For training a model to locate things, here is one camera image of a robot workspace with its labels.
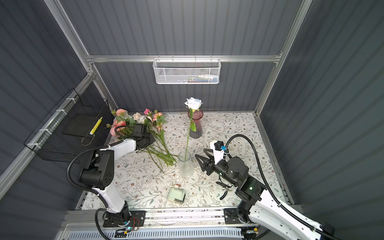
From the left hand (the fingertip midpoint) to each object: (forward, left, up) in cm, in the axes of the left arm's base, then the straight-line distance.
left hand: (152, 138), depth 99 cm
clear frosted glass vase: (-23, -23, +4) cm, 33 cm away
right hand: (-27, -30, +22) cm, 46 cm away
